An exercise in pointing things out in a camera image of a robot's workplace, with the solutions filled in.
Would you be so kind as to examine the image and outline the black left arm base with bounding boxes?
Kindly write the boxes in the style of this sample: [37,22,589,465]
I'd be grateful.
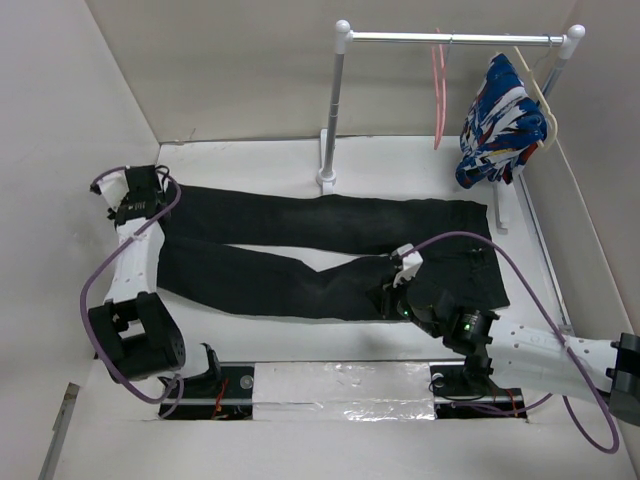
[158,363,255,421]

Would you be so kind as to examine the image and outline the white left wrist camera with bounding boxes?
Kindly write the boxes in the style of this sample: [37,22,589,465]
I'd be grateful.
[90,172,128,211]

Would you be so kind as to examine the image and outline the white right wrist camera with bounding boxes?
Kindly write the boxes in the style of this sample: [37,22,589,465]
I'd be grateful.
[390,244,423,289]

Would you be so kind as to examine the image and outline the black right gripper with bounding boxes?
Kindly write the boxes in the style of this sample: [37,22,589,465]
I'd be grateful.
[366,268,442,339]

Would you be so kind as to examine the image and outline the white metal clothes rack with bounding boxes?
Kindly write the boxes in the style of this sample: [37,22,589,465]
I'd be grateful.
[315,18,586,236]

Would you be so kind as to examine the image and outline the pink plastic hanger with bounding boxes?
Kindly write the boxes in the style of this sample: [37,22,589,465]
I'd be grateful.
[431,39,452,150]

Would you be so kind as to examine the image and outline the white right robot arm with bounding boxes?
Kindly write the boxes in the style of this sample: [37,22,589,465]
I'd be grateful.
[367,279,639,425]

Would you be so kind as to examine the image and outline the blue patterned garment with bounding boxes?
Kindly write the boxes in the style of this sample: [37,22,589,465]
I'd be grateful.
[455,53,548,189]

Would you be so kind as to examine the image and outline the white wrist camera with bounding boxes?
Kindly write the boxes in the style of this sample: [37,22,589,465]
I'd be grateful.
[90,172,128,211]
[390,244,423,289]

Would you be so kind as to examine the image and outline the cream plastic hanger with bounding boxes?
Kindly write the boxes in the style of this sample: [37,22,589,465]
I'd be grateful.
[513,46,558,152]

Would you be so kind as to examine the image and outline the black trousers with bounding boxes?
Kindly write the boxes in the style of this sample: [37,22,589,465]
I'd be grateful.
[157,185,510,321]

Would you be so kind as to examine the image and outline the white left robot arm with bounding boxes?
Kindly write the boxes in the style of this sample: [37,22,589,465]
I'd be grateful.
[81,165,186,389]

